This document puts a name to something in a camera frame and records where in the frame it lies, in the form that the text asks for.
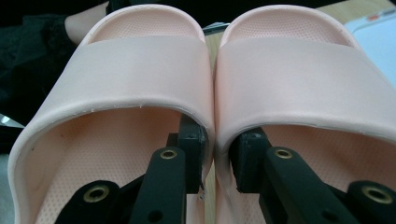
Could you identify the pink slide slipper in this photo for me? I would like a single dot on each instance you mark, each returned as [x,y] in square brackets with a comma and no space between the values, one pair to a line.
[295,77]
[140,71]

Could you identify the white two-tier shoe rack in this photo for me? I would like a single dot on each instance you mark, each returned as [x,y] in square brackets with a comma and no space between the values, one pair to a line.
[379,46]

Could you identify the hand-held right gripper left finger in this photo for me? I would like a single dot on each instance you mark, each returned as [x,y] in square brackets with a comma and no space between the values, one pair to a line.
[165,186]

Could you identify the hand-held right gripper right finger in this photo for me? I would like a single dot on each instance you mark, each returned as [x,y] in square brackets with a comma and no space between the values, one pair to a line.
[286,186]

